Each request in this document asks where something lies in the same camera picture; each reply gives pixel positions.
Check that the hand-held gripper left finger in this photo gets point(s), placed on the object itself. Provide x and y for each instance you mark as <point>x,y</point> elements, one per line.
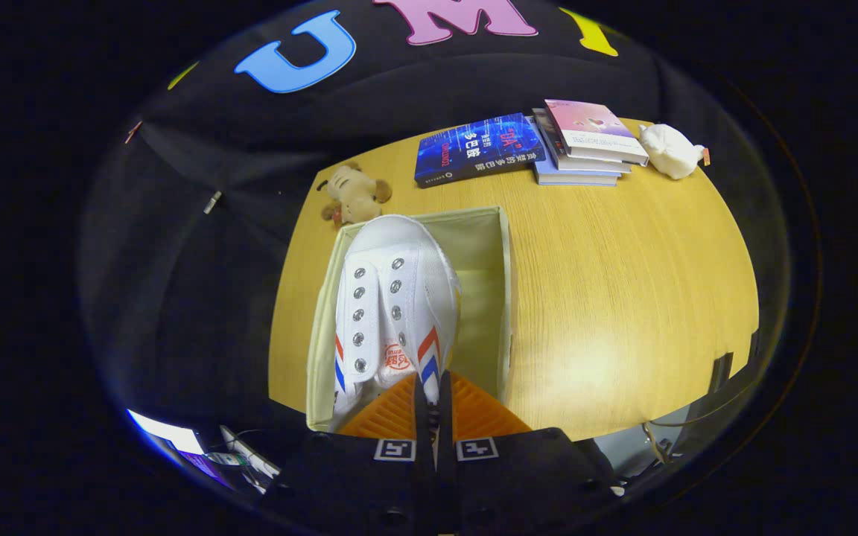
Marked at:
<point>423,461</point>

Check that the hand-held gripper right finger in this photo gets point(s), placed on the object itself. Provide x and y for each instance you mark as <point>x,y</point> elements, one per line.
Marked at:
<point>447,461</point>

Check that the cream fabric storage box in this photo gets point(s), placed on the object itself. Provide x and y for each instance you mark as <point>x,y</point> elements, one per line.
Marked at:
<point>485,298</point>

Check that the white striped canvas shoe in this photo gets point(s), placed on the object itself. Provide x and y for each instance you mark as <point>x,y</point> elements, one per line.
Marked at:
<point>399,246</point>

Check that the white flat device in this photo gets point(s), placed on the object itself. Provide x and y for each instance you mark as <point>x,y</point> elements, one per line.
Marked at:
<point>250,452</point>

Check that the lit computer monitor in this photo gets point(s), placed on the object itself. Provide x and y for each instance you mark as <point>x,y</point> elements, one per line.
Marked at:
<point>168,435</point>

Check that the brown plush toy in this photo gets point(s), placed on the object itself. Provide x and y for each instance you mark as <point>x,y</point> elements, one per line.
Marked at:
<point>354,195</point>

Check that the pale blue book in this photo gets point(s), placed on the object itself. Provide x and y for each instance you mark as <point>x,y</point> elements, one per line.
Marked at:
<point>574,179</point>

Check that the blue cover book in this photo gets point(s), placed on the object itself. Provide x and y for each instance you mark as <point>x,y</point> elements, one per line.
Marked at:
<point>474,149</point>

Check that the silver clip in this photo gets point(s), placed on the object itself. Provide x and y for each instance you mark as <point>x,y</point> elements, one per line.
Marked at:
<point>212,202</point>

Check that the pink cover book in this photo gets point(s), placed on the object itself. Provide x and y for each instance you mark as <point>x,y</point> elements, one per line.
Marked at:
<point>593,126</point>

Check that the white plush toy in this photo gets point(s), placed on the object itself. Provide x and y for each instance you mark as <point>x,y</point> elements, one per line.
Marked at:
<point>671,149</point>

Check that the pink clip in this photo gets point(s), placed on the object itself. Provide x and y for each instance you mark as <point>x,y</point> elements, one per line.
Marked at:
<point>132,132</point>

